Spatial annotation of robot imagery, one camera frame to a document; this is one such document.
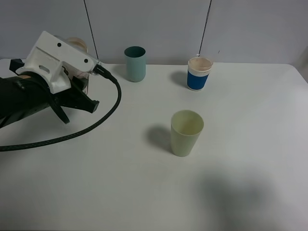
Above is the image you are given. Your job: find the clear plastic drink bottle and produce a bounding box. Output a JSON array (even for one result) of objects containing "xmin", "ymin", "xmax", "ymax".
[{"xmin": 66, "ymin": 37, "xmax": 90, "ymax": 95}]

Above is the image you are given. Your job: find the pale green plastic cup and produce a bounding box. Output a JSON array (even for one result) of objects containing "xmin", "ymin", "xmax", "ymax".
[{"xmin": 171, "ymin": 110, "xmax": 204, "ymax": 157}]

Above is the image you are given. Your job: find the blue and white paper cup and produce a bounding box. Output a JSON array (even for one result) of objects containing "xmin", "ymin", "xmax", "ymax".
[{"xmin": 187, "ymin": 57, "xmax": 213, "ymax": 91}]

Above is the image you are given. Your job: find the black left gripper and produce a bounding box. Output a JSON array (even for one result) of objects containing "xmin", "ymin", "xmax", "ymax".
[{"xmin": 9, "ymin": 71, "xmax": 99, "ymax": 124}]

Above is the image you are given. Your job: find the black braided left cable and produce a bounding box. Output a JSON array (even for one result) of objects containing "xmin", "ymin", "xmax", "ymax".
[{"xmin": 0, "ymin": 65, "xmax": 122, "ymax": 153}]

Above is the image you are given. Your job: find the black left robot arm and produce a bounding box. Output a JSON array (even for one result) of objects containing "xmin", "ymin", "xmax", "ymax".
[{"xmin": 0, "ymin": 71, "xmax": 99, "ymax": 128}]

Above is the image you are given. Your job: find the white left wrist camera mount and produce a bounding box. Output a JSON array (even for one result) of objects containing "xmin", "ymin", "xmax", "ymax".
[{"xmin": 15, "ymin": 31, "xmax": 102, "ymax": 94}]

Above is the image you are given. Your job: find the teal plastic cup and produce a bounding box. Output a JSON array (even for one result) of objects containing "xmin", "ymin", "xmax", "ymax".
[{"xmin": 124, "ymin": 46, "xmax": 146, "ymax": 82}]

